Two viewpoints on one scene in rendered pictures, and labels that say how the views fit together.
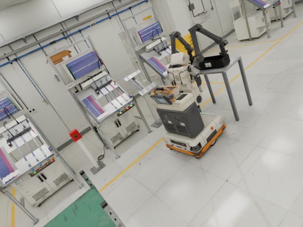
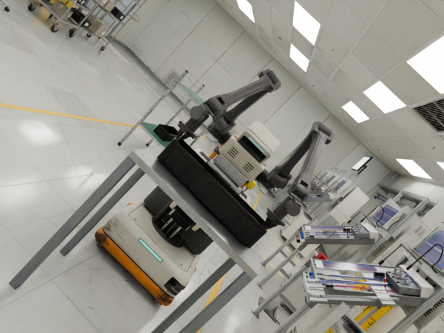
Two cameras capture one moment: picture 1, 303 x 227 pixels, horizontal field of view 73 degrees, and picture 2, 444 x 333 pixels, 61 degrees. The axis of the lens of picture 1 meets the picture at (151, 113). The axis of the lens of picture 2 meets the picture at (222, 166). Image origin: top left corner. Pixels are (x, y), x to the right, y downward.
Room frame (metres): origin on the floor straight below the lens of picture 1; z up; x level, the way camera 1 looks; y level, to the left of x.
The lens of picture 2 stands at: (3.64, -2.56, 1.21)
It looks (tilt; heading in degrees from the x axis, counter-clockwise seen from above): 8 degrees down; 120
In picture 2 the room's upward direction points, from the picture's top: 45 degrees clockwise
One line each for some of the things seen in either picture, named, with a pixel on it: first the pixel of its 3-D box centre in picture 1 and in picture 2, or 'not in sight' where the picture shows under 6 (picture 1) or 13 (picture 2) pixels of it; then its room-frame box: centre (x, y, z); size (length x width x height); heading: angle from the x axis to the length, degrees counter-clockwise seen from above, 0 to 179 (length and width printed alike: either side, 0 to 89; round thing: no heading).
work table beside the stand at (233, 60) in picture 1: (218, 89); (145, 259); (2.86, -1.09, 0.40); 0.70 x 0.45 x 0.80; 30
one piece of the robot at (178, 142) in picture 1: (178, 142); not in sight; (2.29, -0.15, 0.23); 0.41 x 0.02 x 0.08; 30
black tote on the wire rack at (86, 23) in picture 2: not in sight; (79, 18); (-3.21, 1.60, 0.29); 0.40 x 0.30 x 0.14; 115
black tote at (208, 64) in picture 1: (208, 62); (213, 191); (2.85, -1.07, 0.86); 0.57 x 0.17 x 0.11; 30
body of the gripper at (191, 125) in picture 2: (222, 50); (191, 125); (2.60, -1.21, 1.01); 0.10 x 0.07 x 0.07; 30
